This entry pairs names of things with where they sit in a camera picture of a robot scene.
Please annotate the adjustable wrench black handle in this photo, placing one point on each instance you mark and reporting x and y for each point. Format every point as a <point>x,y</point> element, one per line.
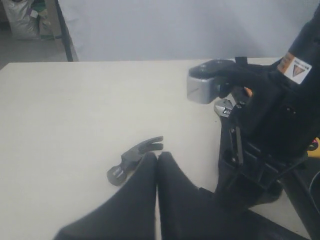
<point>223,107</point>

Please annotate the claw hammer black handle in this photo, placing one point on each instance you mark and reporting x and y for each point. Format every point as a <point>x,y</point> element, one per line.
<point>130,159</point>

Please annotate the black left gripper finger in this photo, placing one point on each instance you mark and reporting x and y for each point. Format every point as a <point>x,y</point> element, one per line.
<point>128,215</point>

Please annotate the black metal stand pole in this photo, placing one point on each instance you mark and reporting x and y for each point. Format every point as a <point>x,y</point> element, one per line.
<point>64,33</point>

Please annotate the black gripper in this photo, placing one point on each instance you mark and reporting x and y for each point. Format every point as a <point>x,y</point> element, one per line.
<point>247,176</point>

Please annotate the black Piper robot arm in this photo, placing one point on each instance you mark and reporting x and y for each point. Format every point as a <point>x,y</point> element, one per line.
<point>269,144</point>

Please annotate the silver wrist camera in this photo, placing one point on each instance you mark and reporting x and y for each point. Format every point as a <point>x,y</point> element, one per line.
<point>201,84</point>

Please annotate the black plastic tool case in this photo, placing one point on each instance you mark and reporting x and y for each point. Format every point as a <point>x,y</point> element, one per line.
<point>281,115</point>

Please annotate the white sack in background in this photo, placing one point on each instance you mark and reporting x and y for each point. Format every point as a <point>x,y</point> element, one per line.
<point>22,24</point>

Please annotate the yellow tape measure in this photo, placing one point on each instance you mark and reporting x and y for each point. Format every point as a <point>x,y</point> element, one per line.
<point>314,145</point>

